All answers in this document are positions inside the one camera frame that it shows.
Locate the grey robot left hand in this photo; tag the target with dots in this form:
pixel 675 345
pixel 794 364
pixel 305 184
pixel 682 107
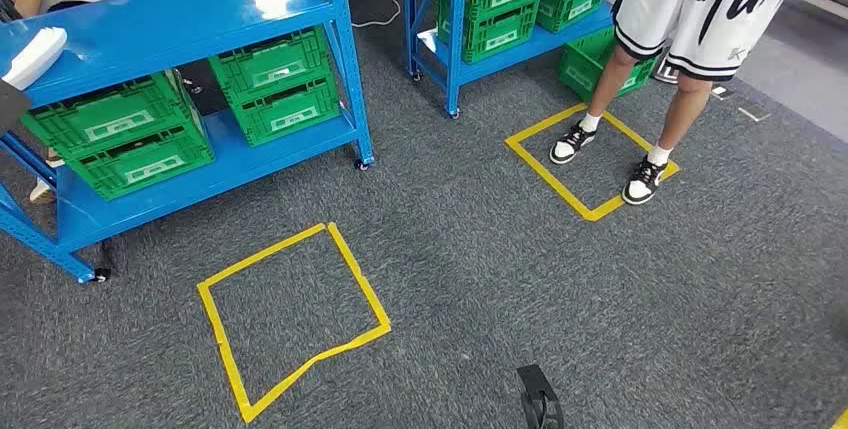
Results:
pixel 10 104

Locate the white curved plastic part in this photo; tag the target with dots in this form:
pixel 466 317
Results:
pixel 36 55

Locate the blue metal shelf rack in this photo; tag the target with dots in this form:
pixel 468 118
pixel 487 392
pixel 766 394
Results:
pixel 166 22
pixel 454 75

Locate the yellow floor tape square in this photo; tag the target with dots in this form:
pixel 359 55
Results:
pixel 550 178
pixel 265 256

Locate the black robot torso bracket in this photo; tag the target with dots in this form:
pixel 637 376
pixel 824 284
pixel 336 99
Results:
pixel 536 399

